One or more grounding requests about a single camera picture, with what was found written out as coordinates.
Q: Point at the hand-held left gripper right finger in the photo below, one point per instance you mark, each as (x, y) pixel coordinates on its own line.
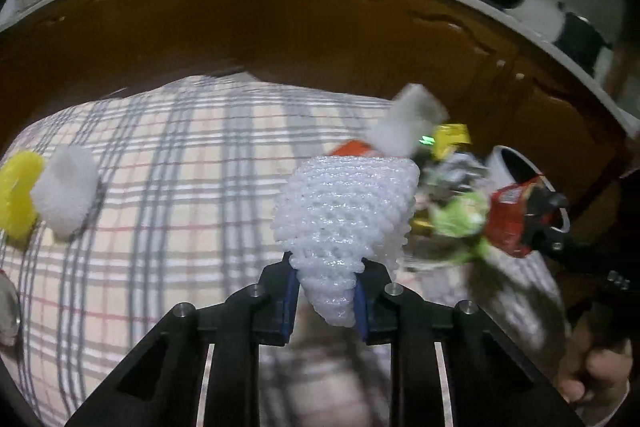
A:
(361, 312)

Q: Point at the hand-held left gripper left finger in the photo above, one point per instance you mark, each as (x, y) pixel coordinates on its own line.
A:
(287, 307)

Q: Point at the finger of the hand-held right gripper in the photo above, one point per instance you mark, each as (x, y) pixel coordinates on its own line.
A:
(545, 241)
(549, 204)

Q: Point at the red wrapper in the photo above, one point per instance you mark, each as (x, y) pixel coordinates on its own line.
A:
(510, 217)

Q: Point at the white rimmed trash bin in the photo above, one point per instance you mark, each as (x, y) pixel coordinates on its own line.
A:
(505, 167)

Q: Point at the green wrapper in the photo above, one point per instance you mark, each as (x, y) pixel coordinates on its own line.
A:
(460, 214)

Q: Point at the silver wrapper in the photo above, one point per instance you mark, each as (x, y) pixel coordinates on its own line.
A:
(452, 174)

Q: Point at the long white foam net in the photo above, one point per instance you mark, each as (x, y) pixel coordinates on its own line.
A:
(345, 207)

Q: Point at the yellow wrapper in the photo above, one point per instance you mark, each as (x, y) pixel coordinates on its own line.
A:
(450, 137)

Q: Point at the person's right hand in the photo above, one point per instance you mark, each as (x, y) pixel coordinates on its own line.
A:
(600, 372)

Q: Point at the checked tablecloth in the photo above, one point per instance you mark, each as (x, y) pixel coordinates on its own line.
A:
(200, 187)

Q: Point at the orange wrapper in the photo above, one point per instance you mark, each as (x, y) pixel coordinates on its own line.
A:
(352, 149)

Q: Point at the black stock pot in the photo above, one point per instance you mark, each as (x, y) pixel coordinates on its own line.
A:
(580, 39)

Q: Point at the round white foam net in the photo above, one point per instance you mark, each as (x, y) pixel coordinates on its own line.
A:
(65, 192)

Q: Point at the row of wooden base cabinets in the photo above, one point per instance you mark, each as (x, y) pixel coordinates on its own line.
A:
(300, 22)

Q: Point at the yellow foam net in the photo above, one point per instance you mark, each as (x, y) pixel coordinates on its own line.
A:
(17, 192)

